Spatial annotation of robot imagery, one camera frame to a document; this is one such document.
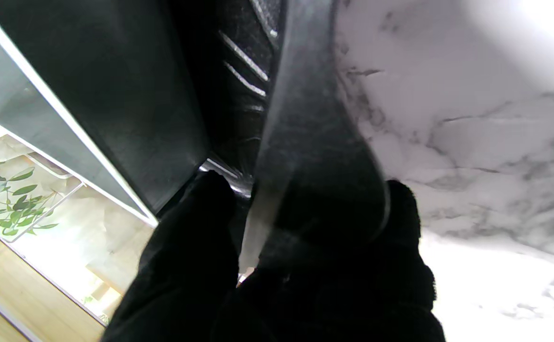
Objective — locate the silver rectangular baking tin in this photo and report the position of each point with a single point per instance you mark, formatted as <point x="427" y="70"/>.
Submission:
<point x="11" y="104"/>

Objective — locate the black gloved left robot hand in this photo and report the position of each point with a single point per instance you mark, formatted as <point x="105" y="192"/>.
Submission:
<point x="186" y="266"/>

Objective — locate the black patterned baking tray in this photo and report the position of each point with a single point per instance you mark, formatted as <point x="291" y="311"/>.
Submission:
<point x="305" y="142"/>

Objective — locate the printed room scene backdrop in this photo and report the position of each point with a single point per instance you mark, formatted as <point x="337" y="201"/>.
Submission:
<point x="91" y="232"/>

